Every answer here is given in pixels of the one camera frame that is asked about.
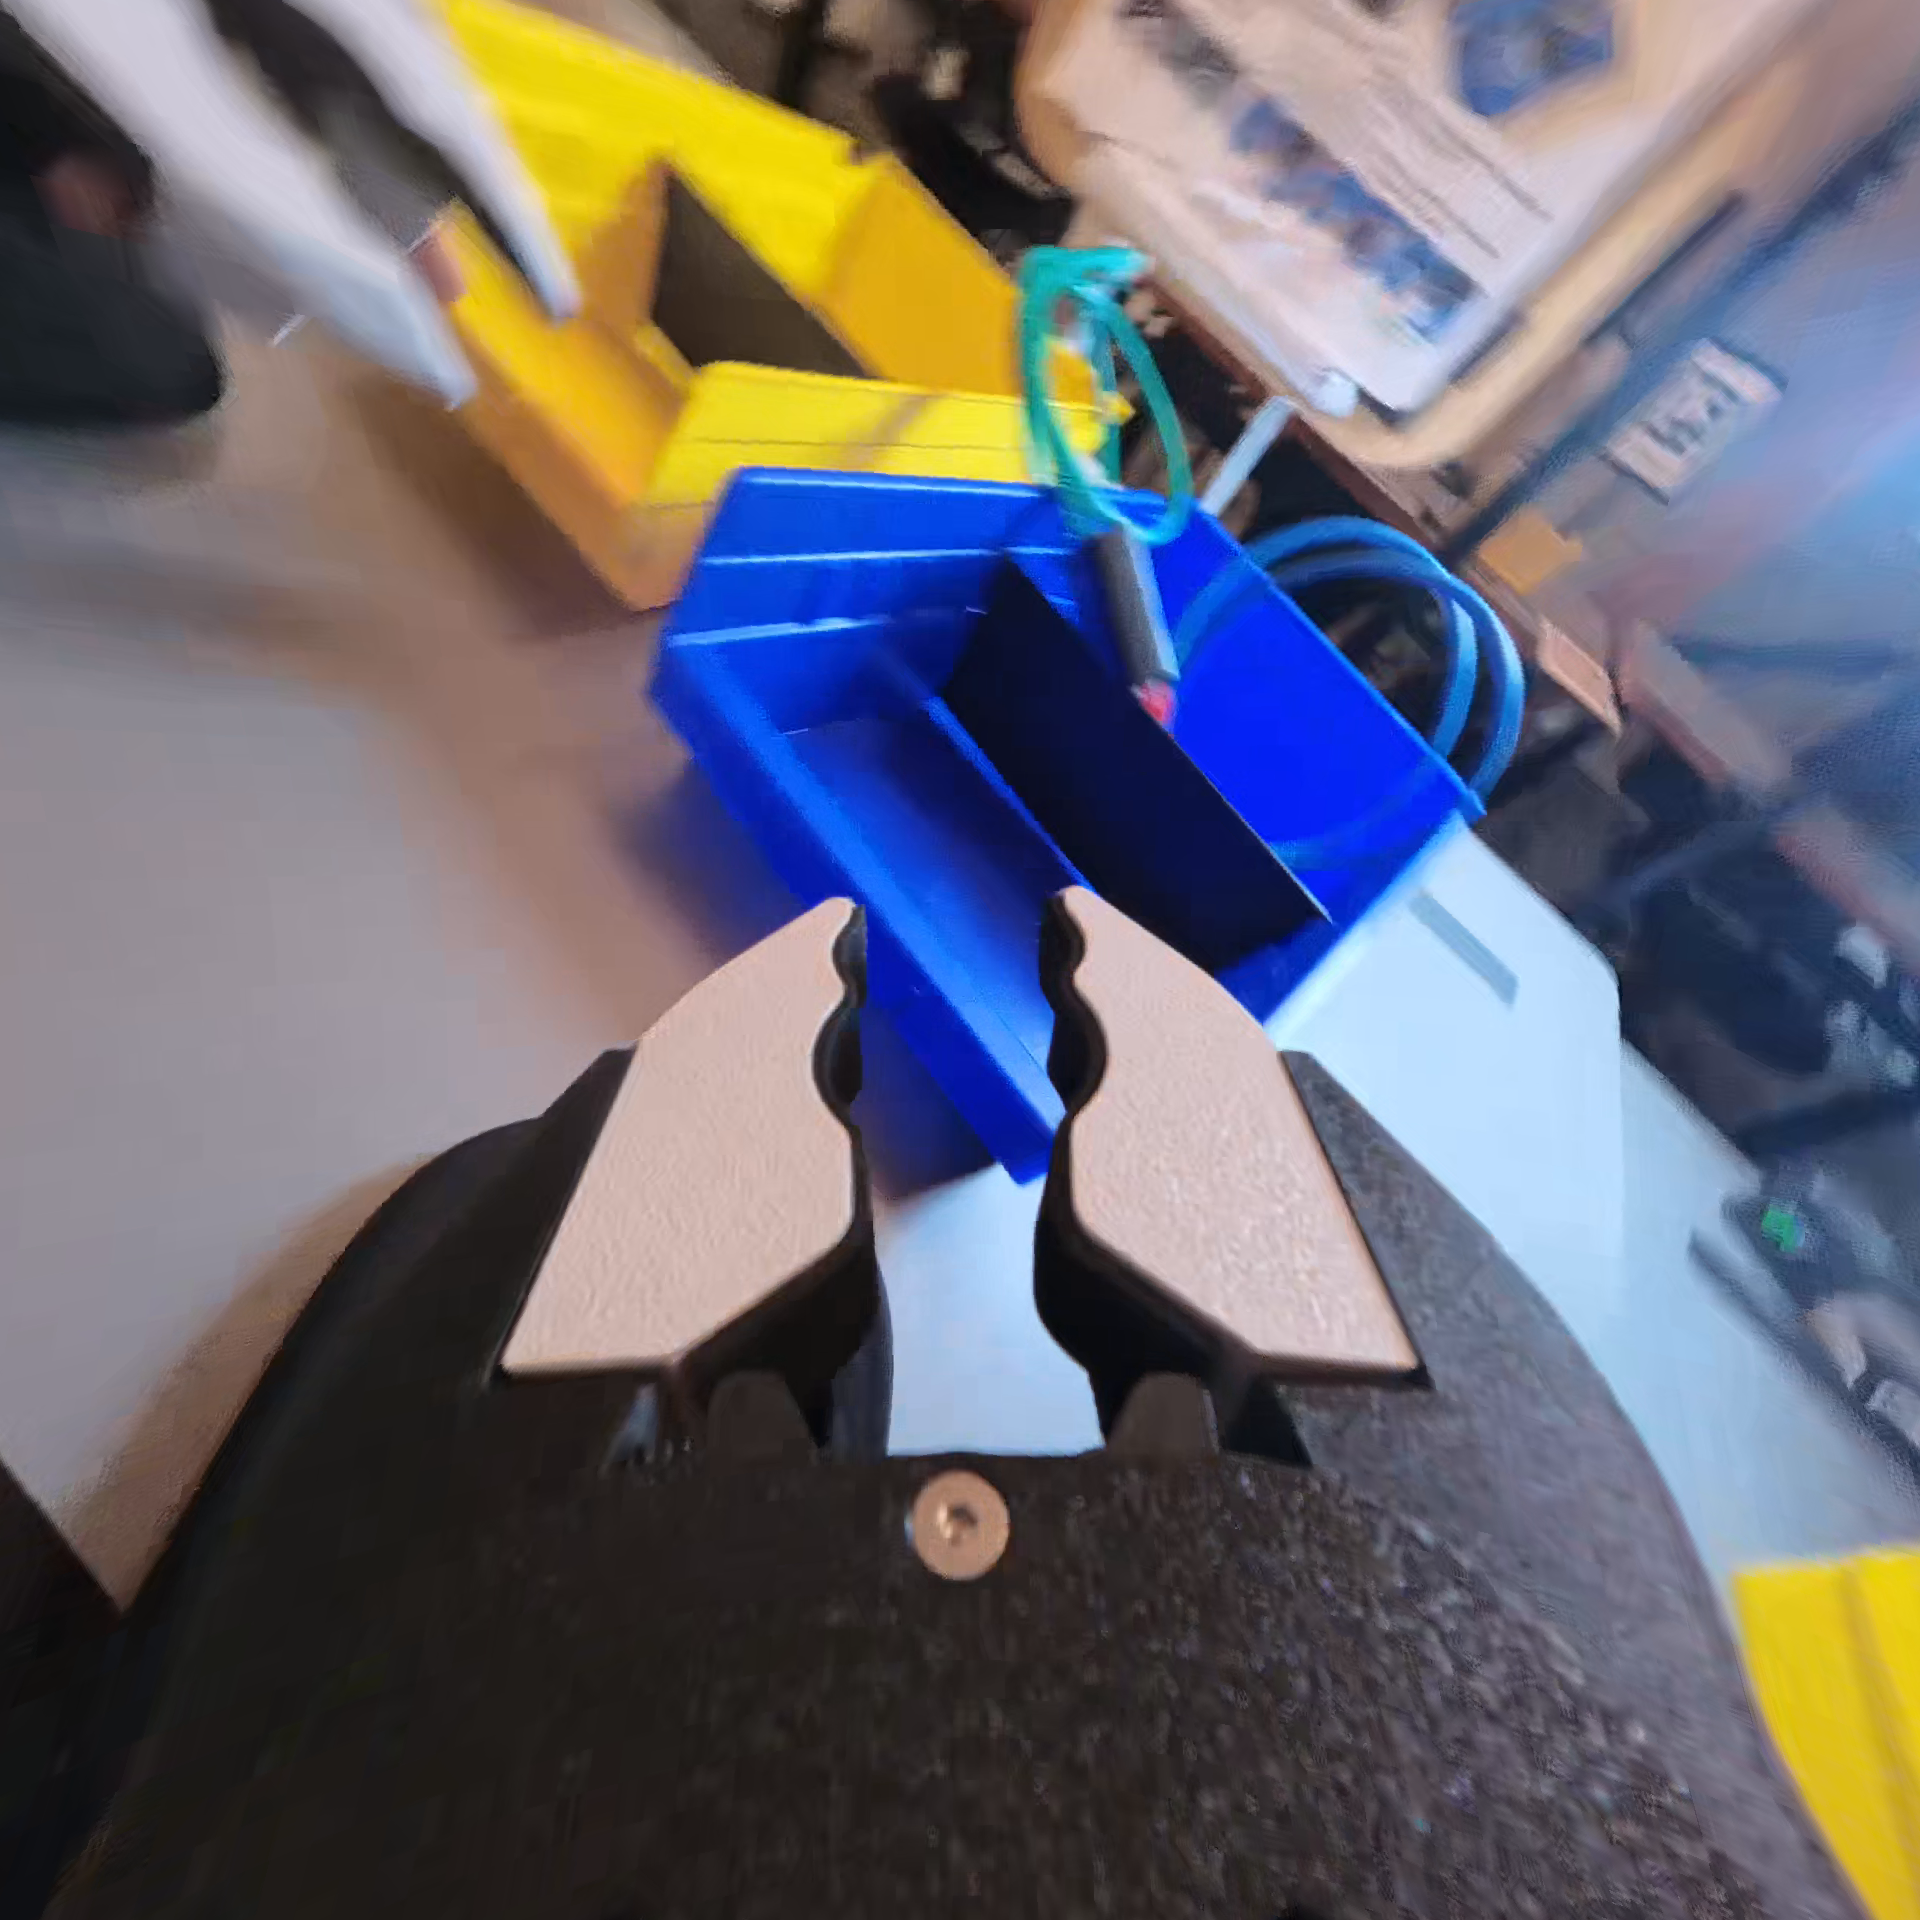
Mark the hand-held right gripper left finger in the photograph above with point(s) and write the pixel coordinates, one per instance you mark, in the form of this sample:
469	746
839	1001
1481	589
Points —
706	1186

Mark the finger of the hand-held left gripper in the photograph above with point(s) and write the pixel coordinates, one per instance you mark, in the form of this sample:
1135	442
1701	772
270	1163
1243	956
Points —
255	196
452	119

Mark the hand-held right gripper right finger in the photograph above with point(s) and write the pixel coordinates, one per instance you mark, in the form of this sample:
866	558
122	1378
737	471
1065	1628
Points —
1215	1186

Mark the blue plastic bin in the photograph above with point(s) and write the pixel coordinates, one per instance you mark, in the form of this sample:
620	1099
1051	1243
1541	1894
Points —
839	661

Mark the yellow plastic bin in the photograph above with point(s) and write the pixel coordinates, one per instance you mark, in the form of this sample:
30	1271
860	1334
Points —
1829	1724
781	436

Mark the white plastic stick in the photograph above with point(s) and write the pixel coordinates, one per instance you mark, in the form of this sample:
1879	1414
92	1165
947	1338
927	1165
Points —
1249	452

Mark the printed cardboard box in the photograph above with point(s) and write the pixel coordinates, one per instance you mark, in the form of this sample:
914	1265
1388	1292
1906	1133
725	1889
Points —
1349	165

